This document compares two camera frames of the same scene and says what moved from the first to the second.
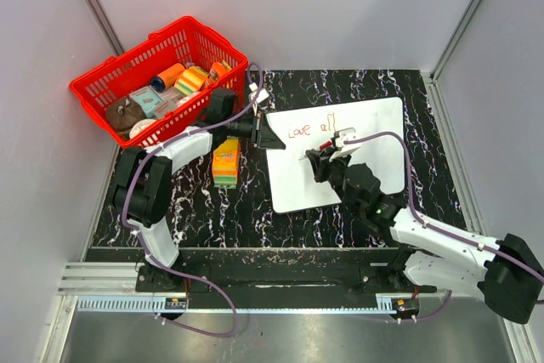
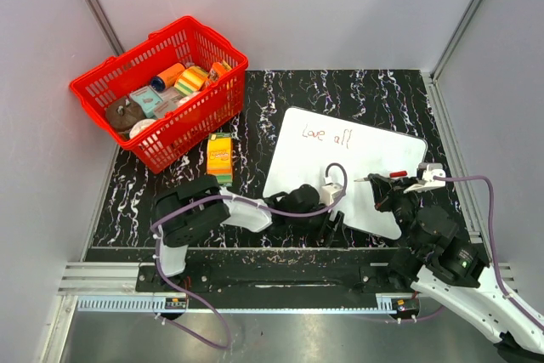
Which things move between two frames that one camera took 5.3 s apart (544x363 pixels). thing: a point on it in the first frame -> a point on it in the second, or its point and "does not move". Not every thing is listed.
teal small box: (147, 99) does not move
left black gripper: (263, 136) -> (325, 237)
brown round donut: (133, 114) does not move
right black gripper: (320, 164) -> (385, 190)
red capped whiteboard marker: (323, 146) -> (393, 174)
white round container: (139, 126) does not move
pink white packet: (171, 99) does not move
